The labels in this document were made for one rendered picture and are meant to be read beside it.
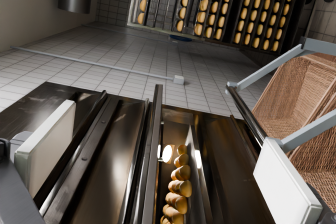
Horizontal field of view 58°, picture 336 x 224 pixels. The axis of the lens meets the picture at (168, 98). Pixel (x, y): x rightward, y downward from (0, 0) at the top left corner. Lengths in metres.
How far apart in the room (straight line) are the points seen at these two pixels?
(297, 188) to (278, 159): 0.03
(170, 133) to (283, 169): 1.74
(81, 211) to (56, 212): 0.08
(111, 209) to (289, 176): 0.83
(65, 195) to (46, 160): 0.87
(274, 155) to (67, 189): 0.91
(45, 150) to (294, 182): 0.13
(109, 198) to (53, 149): 0.86
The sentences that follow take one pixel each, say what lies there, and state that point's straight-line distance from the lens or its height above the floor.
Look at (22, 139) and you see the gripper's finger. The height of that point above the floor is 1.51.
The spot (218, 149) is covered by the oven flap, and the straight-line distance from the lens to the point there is 1.55.
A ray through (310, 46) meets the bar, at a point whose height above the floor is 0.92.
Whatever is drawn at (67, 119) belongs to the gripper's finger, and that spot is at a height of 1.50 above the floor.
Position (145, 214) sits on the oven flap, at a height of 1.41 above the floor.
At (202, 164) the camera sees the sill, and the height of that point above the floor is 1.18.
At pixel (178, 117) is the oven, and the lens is 1.87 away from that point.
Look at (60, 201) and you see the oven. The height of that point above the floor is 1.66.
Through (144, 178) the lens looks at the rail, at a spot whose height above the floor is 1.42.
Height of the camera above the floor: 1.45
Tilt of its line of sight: 3 degrees down
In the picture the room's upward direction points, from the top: 79 degrees counter-clockwise
